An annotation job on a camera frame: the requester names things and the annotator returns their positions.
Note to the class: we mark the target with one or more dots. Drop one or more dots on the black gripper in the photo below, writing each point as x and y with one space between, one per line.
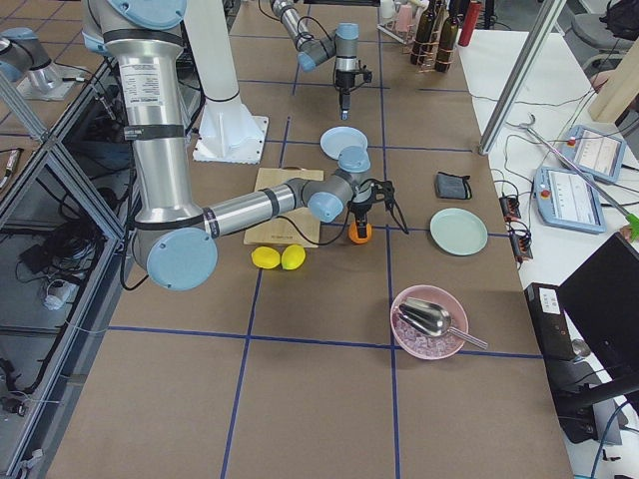
343 81
359 205

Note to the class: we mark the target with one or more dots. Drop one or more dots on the orange fruit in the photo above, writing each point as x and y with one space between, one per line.
350 233

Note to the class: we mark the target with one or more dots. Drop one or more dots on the light blue plate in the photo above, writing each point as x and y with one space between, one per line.
336 139

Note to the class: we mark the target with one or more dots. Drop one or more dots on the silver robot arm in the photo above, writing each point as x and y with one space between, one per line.
176 238
340 45

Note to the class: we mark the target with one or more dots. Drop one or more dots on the pale green plate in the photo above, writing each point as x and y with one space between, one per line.
458 231

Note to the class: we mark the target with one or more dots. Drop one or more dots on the wooden cutting board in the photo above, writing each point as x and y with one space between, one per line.
305 229

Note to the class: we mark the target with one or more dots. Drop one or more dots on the right yellow lemon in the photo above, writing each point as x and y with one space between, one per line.
293 256

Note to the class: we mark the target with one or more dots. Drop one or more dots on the yellow lemon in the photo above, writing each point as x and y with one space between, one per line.
265 257
293 256

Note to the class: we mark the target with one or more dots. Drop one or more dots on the grey folded cloth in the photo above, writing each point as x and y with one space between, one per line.
452 187

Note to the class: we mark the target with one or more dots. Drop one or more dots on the dark wine bottle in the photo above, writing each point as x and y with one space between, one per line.
440 15
424 29
447 38

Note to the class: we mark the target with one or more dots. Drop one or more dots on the pink plastic cup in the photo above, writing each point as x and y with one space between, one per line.
404 20

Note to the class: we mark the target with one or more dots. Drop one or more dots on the left yellow lemon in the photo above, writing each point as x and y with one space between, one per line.
265 257

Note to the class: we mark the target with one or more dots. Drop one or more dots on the metal scoop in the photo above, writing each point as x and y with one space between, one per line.
433 320

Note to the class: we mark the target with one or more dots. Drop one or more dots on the ice cubes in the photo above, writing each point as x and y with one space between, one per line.
420 345

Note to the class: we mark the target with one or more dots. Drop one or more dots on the pink bowl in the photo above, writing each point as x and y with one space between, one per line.
436 295

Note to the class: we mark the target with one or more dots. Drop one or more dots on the black orange power adapter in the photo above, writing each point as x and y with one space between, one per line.
510 208

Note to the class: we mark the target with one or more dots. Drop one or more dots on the red bottle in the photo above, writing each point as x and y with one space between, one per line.
469 22

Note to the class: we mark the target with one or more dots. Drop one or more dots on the near teach pendant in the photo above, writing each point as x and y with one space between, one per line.
564 200

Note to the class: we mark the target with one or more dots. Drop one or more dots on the teach pendant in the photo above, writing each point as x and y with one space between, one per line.
564 200
595 152

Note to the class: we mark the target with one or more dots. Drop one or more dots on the far teach pendant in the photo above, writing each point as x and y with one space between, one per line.
595 152

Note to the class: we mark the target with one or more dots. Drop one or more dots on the black monitor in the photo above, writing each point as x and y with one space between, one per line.
601 298

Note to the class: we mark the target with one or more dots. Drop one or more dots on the black computer box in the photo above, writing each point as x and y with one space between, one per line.
567 370

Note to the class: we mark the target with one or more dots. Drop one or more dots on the metal reacher grabber tool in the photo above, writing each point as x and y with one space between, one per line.
568 165

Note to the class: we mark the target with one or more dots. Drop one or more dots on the wrist black camera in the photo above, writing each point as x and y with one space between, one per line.
383 192

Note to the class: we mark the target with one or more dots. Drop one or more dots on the white wire cup rack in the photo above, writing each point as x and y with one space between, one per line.
387 13

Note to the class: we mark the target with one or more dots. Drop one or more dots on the copper wire bottle holder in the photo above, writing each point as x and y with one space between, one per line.
430 54

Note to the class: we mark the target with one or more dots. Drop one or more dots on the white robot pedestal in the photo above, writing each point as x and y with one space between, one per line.
228 132

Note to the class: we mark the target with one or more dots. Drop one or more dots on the aluminium frame post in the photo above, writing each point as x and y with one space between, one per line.
531 49

